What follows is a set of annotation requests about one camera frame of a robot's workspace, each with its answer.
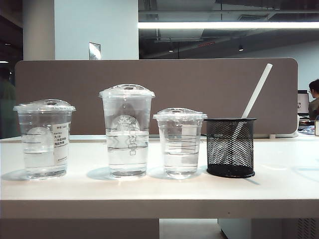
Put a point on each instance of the white computer monitor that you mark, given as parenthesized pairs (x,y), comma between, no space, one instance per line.
(302,102)

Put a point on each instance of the black mesh pen holder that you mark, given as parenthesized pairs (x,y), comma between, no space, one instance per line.
(218,171)

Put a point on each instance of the white divider foot bracket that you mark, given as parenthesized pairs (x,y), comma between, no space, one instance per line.
(272,136)

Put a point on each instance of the white drinking straw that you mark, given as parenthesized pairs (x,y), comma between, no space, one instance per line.
(258,89)

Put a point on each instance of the long white ceiling light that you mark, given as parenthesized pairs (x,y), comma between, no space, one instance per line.
(224,25)

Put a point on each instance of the small clear plastic cup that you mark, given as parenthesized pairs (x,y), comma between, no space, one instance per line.
(180,159)

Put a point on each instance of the brown desk divider panel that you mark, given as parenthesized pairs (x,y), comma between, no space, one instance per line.
(199,82)

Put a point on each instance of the clear cup with white label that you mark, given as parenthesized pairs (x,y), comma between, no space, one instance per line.
(39,159)

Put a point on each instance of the tall clear plastic cup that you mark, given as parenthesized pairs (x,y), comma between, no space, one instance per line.
(126,154)

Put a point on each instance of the small beige box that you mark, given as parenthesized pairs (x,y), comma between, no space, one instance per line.
(316,128)

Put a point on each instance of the seated person with dark hair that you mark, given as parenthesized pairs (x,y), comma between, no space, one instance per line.
(314,104)

